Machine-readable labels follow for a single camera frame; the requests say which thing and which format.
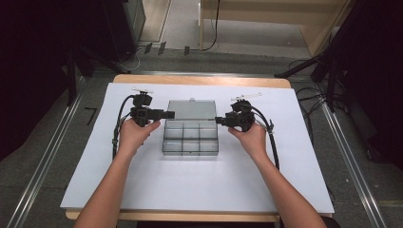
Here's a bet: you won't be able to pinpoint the right hand-held gripper black cable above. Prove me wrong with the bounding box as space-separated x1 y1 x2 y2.
251 105 281 171

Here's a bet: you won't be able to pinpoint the clear plastic compartment box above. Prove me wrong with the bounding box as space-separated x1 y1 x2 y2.
162 98 220 157

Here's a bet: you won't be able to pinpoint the white table sheet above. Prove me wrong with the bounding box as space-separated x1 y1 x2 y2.
60 83 336 215

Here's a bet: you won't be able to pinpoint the person's right hand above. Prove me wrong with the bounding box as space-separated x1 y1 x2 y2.
227 122 269 163

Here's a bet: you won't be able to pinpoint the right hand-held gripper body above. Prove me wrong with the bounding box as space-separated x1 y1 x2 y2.
225 92 263 132

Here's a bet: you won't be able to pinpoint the metal floor rail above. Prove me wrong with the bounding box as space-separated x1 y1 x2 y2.
6 75 86 228
317 94 388 228

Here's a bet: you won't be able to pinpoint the black cabinet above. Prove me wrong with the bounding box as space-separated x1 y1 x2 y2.
101 0 147 63

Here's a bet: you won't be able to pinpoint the wooden table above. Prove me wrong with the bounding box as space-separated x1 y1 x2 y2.
65 74 333 222

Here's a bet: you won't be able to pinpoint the person's left hand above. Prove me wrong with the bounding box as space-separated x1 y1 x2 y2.
118 118 162 159

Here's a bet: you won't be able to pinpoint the black floor cables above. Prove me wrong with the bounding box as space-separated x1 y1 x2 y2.
294 85 329 144

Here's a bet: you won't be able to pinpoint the dark curtain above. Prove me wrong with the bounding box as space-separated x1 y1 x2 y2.
0 0 79 162
332 0 403 172

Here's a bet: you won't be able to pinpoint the light wooden shelf unit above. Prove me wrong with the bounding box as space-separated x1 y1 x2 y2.
198 0 354 58

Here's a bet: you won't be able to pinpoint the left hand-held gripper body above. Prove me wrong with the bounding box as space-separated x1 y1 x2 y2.
129 87 160 127

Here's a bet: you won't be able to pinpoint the black tripod stand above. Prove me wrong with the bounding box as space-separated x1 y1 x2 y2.
65 44 127 107
274 31 350 113

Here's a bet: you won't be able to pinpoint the black hanging cable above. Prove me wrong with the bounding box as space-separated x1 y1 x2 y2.
201 0 221 52

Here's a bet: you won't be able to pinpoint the white floor cables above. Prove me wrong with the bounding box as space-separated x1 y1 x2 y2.
116 47 143 72

